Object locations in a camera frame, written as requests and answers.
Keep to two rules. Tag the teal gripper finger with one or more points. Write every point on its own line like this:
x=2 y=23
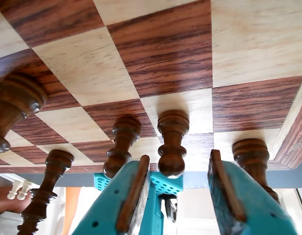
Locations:
x=244 y=208
x=116 y=208

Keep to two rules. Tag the dark wooden pawn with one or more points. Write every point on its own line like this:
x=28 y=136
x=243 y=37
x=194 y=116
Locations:
x=171 y=147
x=121 y=147

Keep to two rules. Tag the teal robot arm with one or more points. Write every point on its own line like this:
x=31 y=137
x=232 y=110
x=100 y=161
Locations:
x=156 y=215

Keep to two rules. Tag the orange wooden furniture leg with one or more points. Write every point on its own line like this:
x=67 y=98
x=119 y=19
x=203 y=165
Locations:
x=71 y=210

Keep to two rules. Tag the dark wooden rook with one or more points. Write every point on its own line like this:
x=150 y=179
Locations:
x=251 y=156

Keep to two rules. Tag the dark wooden king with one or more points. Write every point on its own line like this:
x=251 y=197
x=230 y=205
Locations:
x=55 y=169

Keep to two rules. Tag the dark wooden queen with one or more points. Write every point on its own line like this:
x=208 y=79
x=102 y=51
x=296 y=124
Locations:
x=16 y=98

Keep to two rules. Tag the wooden chessboard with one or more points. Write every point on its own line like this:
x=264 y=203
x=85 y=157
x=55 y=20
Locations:
x=165 y=49

